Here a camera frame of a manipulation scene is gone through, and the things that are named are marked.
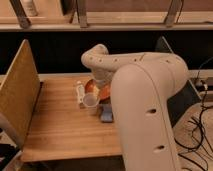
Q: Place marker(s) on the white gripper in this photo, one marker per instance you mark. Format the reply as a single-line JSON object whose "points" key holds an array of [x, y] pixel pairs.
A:
{"points": [[101, 77]]}

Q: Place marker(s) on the translucent white ceramic cup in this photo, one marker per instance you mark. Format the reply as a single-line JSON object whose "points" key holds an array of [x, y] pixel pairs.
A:
{"points": [[91, 103]]}

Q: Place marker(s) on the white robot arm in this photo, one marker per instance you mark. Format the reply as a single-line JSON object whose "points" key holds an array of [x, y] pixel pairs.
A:
{"points": [[140, 85]]}

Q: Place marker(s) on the orange ceramic bowl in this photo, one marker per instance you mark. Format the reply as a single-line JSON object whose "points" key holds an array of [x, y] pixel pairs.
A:
{"points": [[104, 91]]}

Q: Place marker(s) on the blue sponge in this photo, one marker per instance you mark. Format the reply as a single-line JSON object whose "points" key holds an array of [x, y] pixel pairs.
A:
{"points": [[107, 114]]}

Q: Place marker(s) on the left wooden side panel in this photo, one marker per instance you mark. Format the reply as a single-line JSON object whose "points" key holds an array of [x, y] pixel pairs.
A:
{"points": [[18, 94]]}

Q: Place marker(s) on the right dark side panel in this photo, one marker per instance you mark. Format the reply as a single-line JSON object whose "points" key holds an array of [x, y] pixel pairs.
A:
{"points": [[186, 97]]}

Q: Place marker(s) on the power strip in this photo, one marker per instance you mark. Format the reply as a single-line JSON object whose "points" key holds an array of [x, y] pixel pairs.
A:
{"points": [[201, 81]]}

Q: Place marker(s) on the white bottle on shelf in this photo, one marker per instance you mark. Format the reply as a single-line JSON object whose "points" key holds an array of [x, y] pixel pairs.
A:
{"points": [[30, 8]]}

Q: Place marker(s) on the wooden shelf rail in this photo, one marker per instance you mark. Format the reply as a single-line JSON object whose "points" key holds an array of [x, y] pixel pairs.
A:
{"points": [[107, 15]]}

